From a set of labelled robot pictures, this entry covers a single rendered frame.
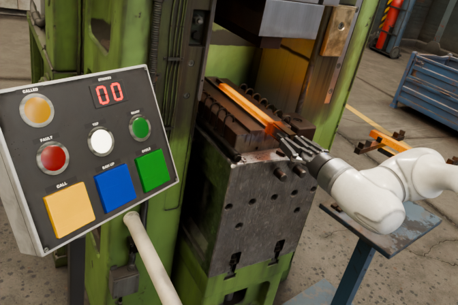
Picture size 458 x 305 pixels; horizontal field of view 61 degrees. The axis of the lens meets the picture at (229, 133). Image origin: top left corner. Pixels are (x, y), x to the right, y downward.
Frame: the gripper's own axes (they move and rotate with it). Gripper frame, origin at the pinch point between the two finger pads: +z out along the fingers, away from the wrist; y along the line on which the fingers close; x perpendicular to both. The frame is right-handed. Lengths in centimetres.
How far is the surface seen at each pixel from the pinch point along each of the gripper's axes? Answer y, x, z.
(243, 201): -8.9, -22.4, -0.9
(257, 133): -4.8, -2.1, 5.1
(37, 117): -66, 16, -12
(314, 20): 5.2, 32.6, 5.1
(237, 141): -11.7, -4.0, 5.1
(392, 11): 610, -18, 436
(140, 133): -46.2, 8.5, -7.2
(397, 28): 608, -44, 412
